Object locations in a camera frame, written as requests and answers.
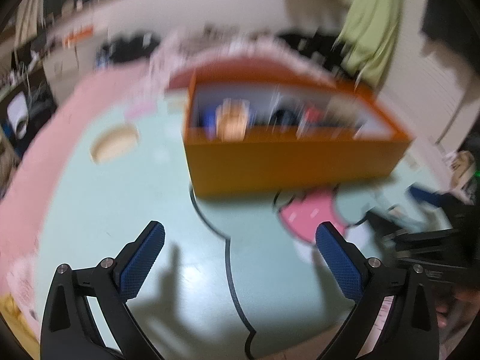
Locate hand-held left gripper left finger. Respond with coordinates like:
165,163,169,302
39,220,166,360

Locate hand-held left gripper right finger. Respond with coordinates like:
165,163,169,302
315,222,440,360

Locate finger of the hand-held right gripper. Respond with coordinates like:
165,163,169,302
365,209,451,251
409,184,442,208

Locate orange storage box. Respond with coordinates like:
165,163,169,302
182,54,413,200

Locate mint green desktop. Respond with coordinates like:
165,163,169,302
35,92,464,360

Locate person's right hand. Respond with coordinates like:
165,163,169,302
435,289,480,346

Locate pink bed sheet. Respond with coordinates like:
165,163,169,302
0,64,169,308

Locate yellow cloth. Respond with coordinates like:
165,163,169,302
0,296,40,360

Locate green hanging garment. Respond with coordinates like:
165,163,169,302
337,0,407,83

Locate black hanging garment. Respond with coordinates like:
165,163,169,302
422,0,475,59

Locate pale pink crumpled comforter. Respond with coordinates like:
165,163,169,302
127,34,301,113

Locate white rolled mat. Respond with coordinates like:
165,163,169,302
5,95,31,137

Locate black clothes pile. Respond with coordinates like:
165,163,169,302
277,30,349,64

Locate white cabinet with drawer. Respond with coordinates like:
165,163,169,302
41,26,94,87

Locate black clothes with white stripes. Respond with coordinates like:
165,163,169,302
95,34,162,64

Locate small orange box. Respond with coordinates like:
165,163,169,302
62,24,94,44

